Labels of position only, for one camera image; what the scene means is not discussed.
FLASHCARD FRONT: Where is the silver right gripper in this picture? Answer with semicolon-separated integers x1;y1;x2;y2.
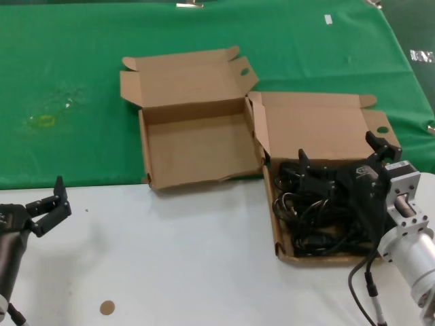
298;130;426;239

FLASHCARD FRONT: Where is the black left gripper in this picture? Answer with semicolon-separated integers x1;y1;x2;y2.
0;175;73;238

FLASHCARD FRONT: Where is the empty open cardboard box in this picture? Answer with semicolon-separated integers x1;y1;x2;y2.
119;46;266;192

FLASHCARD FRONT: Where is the shiny silver foil piece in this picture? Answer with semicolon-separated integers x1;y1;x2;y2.
409;50;435;64

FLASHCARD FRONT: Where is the green table cloth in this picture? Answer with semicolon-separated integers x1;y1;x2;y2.
0;0;435;191

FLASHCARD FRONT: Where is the open cardboard box with cables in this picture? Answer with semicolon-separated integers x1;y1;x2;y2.
247;90;402;269

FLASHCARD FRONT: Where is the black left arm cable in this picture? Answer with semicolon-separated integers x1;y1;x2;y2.
5;301;29;326

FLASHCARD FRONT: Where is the thin black camera cable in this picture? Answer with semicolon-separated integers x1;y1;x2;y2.
346;249;378;326

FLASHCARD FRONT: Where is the black cable with silver connector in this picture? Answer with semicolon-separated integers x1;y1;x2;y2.
364;268;387;326

